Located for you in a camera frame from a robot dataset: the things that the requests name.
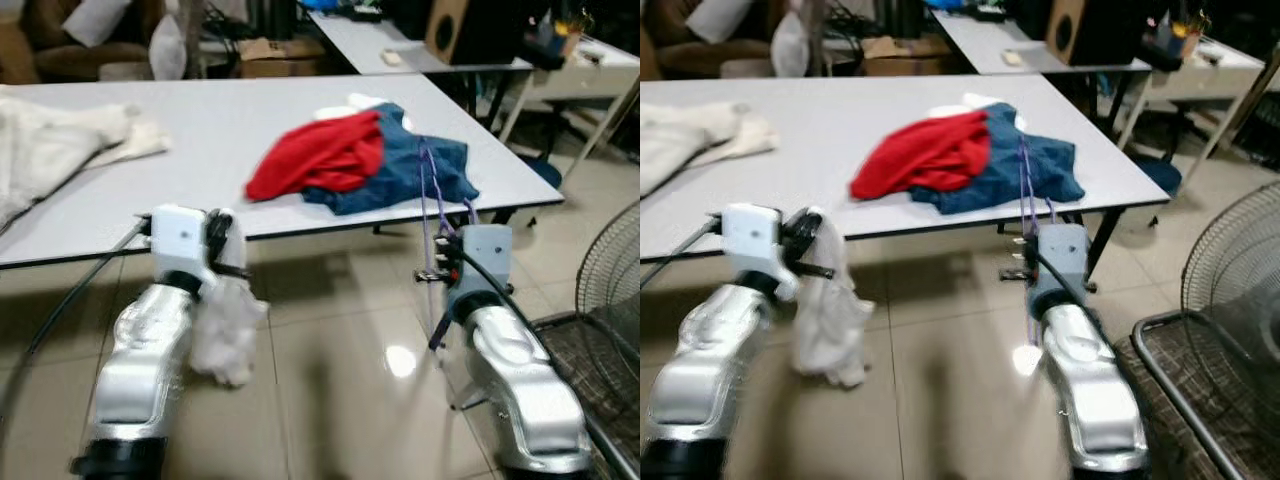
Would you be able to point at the lilac plastic clothes hanger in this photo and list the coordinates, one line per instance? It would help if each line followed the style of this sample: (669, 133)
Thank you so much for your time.
(425, 200)
(1023, 190)

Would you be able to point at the plain white t-shirt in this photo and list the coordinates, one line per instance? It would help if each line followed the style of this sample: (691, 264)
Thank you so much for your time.
(830, 330)
(225, 330)

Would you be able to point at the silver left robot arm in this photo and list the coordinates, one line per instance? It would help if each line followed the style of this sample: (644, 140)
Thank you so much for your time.
(700, 360)
(140, 360)

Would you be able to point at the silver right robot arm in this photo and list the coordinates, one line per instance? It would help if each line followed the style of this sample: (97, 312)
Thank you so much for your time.
(520, 390)
(1095, 400)

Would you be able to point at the large white table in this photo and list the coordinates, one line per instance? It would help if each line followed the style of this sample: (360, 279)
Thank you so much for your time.
(200, 160)
(820, 205)

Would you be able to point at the blue denim jacket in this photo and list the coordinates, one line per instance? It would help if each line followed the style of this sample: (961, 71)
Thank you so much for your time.
(410, 170)
(1030, 170)

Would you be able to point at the red knit top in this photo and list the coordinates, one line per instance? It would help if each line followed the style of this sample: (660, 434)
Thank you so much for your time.
(320, 155)
(925, 155)

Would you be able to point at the dark blue chair seat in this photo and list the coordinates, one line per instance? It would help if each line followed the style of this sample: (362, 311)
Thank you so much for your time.
(1160, 175)
(545, 172)

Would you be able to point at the cream crumpled garment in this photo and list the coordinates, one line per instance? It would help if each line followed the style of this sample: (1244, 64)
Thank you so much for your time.
(50, 150)
(690, 135)

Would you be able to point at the brown cardboard box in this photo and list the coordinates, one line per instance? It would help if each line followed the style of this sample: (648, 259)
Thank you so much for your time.
(900, 60)
(280, 60)

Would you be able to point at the brown sofa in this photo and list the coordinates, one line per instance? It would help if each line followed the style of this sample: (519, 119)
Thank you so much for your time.
(680, 55)
(40, 55)

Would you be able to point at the white pillow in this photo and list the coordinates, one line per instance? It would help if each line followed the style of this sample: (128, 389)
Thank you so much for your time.
(720, 18)
(95, 20)

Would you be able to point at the grey-white office table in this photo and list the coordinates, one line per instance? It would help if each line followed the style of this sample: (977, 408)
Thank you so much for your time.
(370, 35)
(990, 35)

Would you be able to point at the wooden speaker box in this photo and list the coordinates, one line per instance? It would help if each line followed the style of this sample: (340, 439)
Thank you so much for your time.
(1065, 30)
(445, 30)

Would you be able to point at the dark pen holder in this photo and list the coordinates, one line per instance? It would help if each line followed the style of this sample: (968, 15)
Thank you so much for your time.
(1175, 40)
(555, 40)

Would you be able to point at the white desk with slanted legs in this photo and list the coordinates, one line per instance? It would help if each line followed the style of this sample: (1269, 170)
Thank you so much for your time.
(600, 60)
(1220, 60)

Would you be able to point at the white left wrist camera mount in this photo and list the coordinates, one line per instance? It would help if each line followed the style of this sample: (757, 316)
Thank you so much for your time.
(180, 240)
(750, 235)

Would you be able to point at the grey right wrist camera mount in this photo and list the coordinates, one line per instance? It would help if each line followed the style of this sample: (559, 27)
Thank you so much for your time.
(1065, 250)
(485, 250)

